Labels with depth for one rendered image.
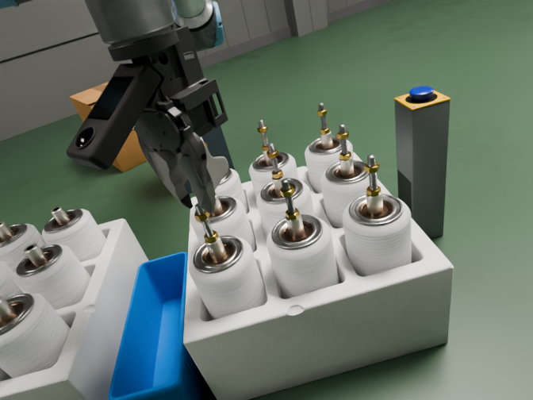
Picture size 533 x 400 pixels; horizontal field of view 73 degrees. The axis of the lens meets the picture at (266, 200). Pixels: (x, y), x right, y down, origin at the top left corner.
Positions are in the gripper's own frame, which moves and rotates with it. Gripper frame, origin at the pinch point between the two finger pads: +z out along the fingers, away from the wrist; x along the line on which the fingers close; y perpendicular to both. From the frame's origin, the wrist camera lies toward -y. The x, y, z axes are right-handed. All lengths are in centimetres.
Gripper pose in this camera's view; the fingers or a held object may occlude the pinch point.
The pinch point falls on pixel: (193, 205)
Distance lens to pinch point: 47.2
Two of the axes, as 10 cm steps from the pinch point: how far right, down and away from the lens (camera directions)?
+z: 2.3, 8.1, 5.4
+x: -8.1, -1.5, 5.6
